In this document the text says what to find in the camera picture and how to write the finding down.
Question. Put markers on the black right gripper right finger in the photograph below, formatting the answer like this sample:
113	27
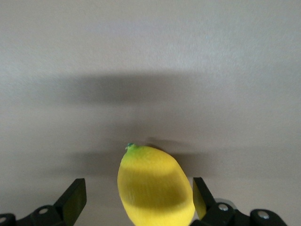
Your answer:
211	212

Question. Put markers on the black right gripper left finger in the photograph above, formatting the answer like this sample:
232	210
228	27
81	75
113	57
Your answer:
70	200

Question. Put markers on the yellow lemon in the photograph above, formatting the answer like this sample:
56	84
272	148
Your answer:
155	188

